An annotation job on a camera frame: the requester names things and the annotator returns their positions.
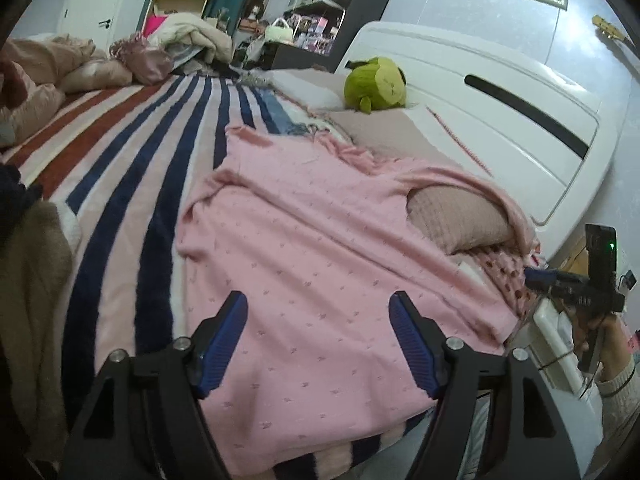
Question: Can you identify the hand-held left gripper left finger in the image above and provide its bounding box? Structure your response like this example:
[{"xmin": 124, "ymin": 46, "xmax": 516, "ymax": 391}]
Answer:
[{"xmin": 59, "ymin": 290, "xmax": 249, "ymax": 480}]

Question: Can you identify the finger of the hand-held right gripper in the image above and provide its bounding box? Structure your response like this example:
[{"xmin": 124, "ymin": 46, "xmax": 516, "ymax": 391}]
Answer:
[{"xmin": 523, "ymin": 267, "xmax": 562, "ymax": 293}]

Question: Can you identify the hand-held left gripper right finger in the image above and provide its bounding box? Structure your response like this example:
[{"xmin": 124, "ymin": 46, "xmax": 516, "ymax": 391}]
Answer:
[{"xmin": 388, "ymin": 290, "xmax": 583, "ymax": 480}]

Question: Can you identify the pink knit sweater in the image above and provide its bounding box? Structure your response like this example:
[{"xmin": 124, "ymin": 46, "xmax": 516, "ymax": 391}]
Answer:
[{"xmin": 175, "ymin": 125, "xmax": 544, "ymax": 478}]

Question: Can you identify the person's right forearm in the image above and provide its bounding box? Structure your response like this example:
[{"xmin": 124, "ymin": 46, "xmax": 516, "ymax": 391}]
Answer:
[{"xmin": 594, "ymin": 357, "xmax": 640, "ymax": 478}]

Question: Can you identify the person's right hand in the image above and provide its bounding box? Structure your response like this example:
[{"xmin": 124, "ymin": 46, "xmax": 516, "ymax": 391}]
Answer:
[{"xmin": 570, "ymin": 309, "xmax": 635, "ymax": 378}]

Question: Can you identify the pink dotted bed sheet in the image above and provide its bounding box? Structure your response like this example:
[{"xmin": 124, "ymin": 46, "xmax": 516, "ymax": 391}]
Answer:
[{"xmin": 470, "ymin": 244, "xmax": 543, "ymax": 322}]

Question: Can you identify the white nightstand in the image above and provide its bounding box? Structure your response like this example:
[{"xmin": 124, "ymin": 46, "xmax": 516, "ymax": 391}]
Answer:
[{"xmin": 514, "ymin": 304, "xmax": 607, "ymax": 413}]

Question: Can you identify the beige quilted pillow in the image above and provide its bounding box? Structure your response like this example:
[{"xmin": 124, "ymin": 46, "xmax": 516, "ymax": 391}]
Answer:
[{"xmin": 406, "ymin": 186, "xmax": 516, "ymax": 254}]

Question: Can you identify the brown fleece garment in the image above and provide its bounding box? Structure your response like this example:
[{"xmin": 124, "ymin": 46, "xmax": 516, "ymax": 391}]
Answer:
[{"xmin": 0, "ymin": 199, "xmax": 77, "ymax": 463}]

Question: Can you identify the white bed headboard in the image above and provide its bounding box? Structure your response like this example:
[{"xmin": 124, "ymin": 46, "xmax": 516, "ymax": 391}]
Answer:
[{"xmin": 334, "ymin": 21, "xmax": 617, "ymax": 262}]

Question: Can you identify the striped fleece blanket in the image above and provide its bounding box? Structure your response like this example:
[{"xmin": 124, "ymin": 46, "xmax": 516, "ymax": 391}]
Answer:
[{"xmin": 0, "ymin": 72, "xmax": 441, "ymax": 480}]

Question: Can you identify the grey pink pillow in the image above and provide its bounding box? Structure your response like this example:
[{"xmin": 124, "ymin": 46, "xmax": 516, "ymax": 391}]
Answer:
[{"xmin": 327, "ymin": 107, "xmax": 468, "ymax": 172}]

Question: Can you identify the guitar headstock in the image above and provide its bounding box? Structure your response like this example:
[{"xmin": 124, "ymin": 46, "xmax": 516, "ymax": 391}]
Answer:
[{"xmin": 592, "ymin": 15, "xmax": 640, "ymax": 63}]

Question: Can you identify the green plush toy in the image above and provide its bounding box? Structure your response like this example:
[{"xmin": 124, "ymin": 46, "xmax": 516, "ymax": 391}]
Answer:
[{"xmin": 344, "ymin": 56, "xmax": 407, "ymax": 115}]

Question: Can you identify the dark navy cloth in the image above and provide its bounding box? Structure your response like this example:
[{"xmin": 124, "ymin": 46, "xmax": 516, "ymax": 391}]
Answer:
[{"xmin": 0, "ymin": 162, "xmax": 45, "ymax": 243}]

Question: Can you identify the white pillow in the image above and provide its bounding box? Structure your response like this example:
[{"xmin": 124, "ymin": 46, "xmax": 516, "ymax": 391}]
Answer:
[{"xmin": 260, "ymin": 69, "xmax": 352, "ymax": 112}]

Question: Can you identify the pink satin cloth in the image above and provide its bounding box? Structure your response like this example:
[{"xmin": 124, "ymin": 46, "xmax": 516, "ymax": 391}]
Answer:
[{"xmin": 109, "ymin": 32, "xmax": 176, "ymax": 87}]

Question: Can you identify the cream quilt pile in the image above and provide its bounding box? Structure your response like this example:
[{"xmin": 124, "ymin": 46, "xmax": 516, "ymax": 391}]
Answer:
[{"xmin": 149, "ymin": 12, "xmax": 236, "ymax": 67}]

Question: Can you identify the white handbag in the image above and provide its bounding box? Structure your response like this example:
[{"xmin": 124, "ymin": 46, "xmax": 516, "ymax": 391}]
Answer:
[{"xmin": 264, "ymin": 17, "xmax": 297, "ymax": 45}]

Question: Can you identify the pale pink comforter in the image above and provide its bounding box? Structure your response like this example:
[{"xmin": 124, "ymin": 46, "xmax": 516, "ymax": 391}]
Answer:
[{"xmin": 0, "ymin": 34, "xmax": 134, "ymax": 149}]

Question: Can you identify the dark cluttered shelf unit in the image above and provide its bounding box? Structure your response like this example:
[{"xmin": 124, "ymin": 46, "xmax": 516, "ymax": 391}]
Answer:
[{"xmin": 239, "ymin": 0, "xmax": 407, "ymax": 74}]

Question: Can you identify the white door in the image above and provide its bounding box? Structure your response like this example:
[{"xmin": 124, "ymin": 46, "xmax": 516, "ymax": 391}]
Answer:
[{"xmin": 54, "ymin": 0, "xmax": 132, "ymax": 55}]

